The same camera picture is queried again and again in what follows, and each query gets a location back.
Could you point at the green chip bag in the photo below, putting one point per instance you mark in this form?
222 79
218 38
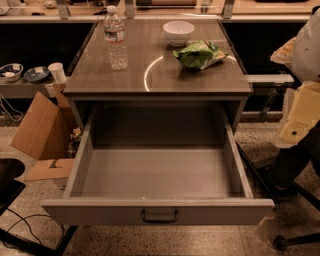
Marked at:
200 55

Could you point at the white ceramic bowl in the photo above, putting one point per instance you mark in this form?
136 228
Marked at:
178 33

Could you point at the blue patterned bowl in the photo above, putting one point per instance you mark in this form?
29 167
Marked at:
11 72

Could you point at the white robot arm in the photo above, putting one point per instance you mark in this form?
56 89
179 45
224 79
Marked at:
301 55

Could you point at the white paper cup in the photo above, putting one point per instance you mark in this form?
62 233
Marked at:
57 72

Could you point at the low grey side shelf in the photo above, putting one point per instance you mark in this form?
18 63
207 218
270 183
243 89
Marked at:
21 89

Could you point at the black office chair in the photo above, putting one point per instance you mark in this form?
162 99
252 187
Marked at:
10 188

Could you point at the brown cardboard box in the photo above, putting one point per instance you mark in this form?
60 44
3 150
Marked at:
44 134

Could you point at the black drawer handle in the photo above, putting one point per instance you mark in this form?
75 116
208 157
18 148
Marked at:
159 217

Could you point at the person's dark leg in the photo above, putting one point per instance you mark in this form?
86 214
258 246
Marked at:
290 162

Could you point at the open grey top drawer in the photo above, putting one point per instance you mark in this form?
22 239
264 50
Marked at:
159 159

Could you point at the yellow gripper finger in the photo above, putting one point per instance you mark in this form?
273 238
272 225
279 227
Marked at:
283 55
304 114

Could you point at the dark blue bowl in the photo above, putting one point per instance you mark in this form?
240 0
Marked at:
37 74

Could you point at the grey drawer cabinet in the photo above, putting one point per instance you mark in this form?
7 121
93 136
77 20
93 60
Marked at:
153 72

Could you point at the clear plastic water bottle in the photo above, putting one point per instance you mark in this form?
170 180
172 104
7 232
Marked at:
114 31

